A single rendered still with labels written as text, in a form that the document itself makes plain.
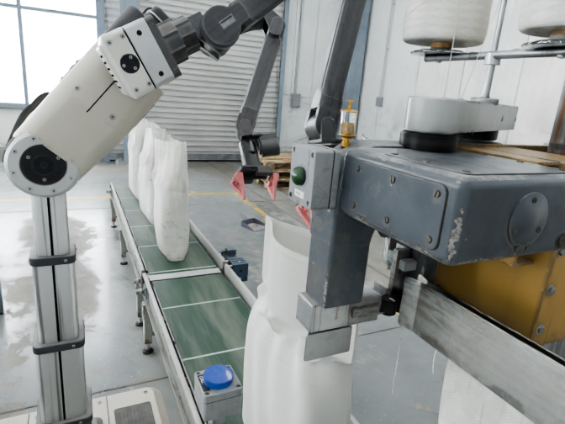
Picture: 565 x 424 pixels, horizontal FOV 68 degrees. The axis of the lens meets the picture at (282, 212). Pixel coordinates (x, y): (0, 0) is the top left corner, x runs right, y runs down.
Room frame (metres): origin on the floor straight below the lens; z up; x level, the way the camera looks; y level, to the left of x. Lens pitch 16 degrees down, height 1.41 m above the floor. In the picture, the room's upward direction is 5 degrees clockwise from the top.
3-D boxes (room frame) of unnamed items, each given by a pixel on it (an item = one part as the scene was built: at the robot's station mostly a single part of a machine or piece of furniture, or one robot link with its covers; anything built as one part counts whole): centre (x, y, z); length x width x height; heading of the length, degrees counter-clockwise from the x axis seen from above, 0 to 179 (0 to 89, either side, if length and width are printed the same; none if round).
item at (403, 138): (0.69, -0.23, 1.35); 0.09 x 0.09 x 0.03
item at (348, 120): (0.69, -0.09, 1.37); 0.03 x 0.02 x 0.03; 27
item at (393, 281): (0.75, -0.23, 1.07); 0.03 x 0.01 x 0.13; 117
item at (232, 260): (2.47, 0.31, 0.35); 0.30 x 0.15 x 0.15; 27
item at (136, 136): (3.83, 1.35, 0.74); 0.47 x 0.20 x 0.72; 29
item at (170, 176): (2.55, 0.70, 0.74); 0.47 x 0.22 x 0.72; 25
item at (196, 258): (3.20, 1.03, 0.33); 2.21 x 0.39 x 0.09; 27
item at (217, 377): (0.72, 0.10, 0.84); 0.06 x 0.06 x 0.02
